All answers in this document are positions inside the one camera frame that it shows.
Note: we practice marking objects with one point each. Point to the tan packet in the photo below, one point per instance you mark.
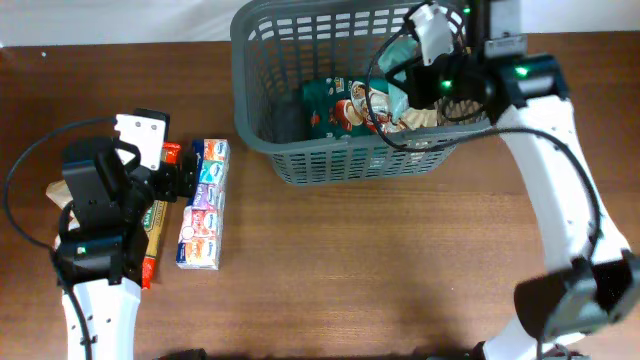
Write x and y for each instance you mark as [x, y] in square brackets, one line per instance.
[59, 193]

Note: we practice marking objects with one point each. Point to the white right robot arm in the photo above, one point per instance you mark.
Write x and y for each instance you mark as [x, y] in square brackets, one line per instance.
[592, 278]

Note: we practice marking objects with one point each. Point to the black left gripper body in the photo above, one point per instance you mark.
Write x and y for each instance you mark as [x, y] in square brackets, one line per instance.
[142, 190]

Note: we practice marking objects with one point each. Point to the green Nescafe coffee bag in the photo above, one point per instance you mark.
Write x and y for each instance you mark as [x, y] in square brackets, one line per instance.
[329, 111]

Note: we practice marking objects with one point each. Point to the spaghetti pasta packet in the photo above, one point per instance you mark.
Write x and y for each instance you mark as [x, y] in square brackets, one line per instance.
[153, 221]

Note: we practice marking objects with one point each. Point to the colourful tissue multipack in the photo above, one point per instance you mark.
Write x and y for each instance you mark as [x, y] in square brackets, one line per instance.
[201, 231]

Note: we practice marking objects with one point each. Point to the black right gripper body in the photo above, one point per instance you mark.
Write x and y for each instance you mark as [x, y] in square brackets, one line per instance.
[448, 75]

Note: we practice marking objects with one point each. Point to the dark grey plastic basket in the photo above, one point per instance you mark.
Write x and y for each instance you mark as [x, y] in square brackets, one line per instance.
[277, 46]

